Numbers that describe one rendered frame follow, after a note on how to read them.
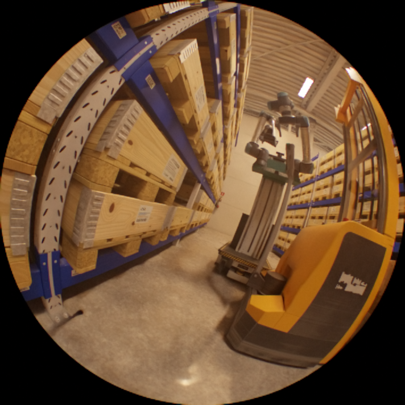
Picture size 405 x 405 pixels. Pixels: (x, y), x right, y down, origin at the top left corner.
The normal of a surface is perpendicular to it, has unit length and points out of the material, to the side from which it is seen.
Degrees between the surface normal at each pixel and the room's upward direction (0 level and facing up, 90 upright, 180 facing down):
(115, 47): 90
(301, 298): 90
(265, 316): 90
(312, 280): 90
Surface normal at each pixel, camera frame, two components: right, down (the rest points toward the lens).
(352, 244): -0.40, -0.19
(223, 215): -0.14, -0.09
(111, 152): 0.92, 0.36
